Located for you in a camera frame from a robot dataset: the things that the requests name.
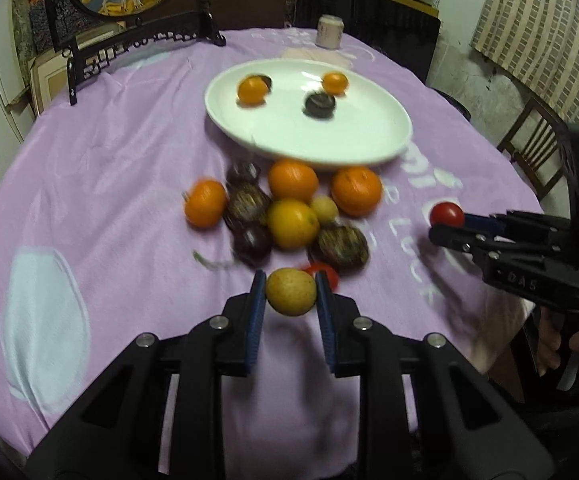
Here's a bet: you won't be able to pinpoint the green stem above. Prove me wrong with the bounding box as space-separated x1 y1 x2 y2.
192 251 238 271

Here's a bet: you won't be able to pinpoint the small orange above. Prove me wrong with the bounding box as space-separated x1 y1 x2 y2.
322 72 349 96
237 75 270 107

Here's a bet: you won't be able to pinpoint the purple printed tablecloth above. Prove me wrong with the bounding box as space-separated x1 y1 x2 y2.
0 27 546 480

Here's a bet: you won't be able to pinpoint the white oval plate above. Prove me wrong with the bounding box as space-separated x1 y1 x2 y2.
204 59 414 171

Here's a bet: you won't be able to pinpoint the woven wall mat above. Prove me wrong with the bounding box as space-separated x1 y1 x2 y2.
471 0 579 133

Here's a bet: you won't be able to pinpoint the wooden chair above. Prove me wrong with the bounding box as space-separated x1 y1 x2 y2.
497 95 573 202

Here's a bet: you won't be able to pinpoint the stacked picture frames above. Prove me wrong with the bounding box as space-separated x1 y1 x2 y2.
4 27 120 121

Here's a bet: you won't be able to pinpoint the white ceramic cup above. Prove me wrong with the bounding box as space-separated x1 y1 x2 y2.
316 14 344 50

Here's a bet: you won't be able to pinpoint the red cherry tomato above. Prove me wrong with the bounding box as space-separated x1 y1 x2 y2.
302 261 341 291
429 201 465 228

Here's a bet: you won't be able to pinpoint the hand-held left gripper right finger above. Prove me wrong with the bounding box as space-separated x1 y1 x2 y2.
314 271 555 480

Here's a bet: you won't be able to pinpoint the small yellow fruit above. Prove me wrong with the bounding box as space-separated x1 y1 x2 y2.
310 195 341 226

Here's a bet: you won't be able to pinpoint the yellow-orange citrus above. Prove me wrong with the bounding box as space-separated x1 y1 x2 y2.
268 198 319 250

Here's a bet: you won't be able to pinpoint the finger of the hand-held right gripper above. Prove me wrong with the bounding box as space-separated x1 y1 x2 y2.
428 224 565 273
463 209 573 242

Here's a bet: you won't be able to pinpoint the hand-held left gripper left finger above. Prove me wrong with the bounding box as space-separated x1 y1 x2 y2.
24 270 270 480

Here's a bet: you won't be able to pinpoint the yellow round fruit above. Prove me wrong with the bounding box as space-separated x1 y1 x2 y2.
266 268 317 317

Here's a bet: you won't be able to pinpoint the large orange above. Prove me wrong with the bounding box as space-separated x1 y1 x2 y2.
184 179 228 229
268 158 319 202
331 165 384 218

